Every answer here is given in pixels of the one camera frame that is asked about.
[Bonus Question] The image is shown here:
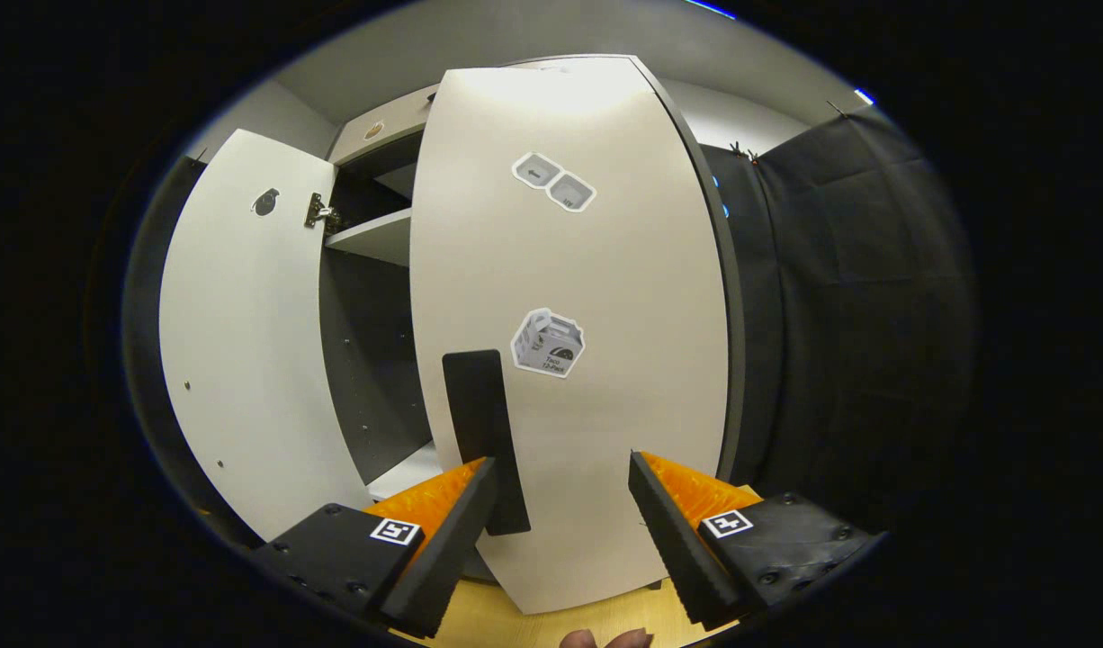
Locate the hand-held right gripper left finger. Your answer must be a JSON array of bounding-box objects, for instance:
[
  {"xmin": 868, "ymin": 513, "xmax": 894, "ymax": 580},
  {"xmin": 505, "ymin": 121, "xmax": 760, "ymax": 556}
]
[{"xmin": 250, "ymin": 456, "xmax": 500, "ymax": 640}]

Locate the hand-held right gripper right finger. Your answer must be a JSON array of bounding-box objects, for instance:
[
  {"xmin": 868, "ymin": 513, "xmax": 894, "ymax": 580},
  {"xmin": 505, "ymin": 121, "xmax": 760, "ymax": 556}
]
[{"xmin": 628, "ymin": 450, "xmax": 881, "ymax": 631}]

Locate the white door with box stickers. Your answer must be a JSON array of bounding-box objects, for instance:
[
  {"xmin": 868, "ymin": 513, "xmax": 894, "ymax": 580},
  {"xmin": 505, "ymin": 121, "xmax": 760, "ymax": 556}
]
[{"xmin": 409, "ymin": 56, "xmax": 746, "ymax": 616}]

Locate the white door with checkered sticker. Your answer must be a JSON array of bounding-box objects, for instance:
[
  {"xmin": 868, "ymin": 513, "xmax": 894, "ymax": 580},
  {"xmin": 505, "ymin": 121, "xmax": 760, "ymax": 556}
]
[{"xmin": 158, "ymin": 129, "xmax": 377, "ymax": 541}]

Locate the white and grey cabinet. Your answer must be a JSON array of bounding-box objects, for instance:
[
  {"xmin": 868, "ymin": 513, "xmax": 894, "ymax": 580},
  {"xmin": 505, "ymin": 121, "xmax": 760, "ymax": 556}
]
[{"xmin": 318, "ymin": 56, "xmax": 750, "ymax": 505}]

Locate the white cabinet shelf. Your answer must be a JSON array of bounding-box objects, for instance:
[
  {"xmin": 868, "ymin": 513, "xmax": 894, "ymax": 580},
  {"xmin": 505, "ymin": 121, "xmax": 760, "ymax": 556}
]
[{"xmin": 325, "ymin": 209, "xmax": 413, "ymax": 268}]

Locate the metal door hinge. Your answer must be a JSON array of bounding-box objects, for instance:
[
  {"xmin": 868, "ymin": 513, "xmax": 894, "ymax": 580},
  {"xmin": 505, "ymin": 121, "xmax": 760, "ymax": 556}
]
[{"xmin": 303, "ymin": 192, "xmax": 341, "ymax": 230}]

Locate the white cabinet drawer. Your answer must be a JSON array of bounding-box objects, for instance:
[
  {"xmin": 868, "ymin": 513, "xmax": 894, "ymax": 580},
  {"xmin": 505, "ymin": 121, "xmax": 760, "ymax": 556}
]
[{"xmin": 329, "ymin": 83, "xmax": 440, "ymax": 167}]

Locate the black backdrop cloth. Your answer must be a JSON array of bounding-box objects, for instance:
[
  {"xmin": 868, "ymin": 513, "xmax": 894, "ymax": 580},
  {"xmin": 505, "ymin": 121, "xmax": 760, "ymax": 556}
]
[{"xmin": 700, "ymin": 103, "xmax": 980, "ymax": 541}]

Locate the black door handle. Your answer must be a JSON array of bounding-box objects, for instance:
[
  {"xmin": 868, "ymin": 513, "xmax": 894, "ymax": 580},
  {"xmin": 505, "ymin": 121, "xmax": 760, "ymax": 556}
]
[{"xmin": 442, "ymin": 349, "xmax": 532, "ymax": 537}]

